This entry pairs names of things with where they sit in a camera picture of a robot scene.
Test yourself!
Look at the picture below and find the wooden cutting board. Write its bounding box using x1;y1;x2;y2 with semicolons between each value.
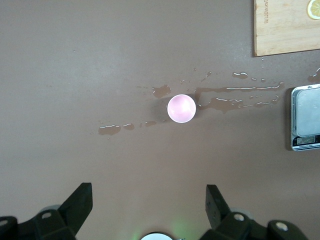
253;0;320;58

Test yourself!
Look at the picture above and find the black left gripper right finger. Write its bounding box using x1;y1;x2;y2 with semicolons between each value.
201;184;308;240

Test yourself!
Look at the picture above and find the pink plastic cup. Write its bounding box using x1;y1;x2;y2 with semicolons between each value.
166;94;197;124

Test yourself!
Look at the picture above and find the silver digital kitchen scale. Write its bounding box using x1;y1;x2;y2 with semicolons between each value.
290;84;320;152

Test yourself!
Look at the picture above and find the dried lemon slice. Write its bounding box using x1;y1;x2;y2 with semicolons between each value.
306;0;320;20

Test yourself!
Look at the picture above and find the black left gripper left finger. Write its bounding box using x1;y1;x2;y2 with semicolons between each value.
0;182;94;240

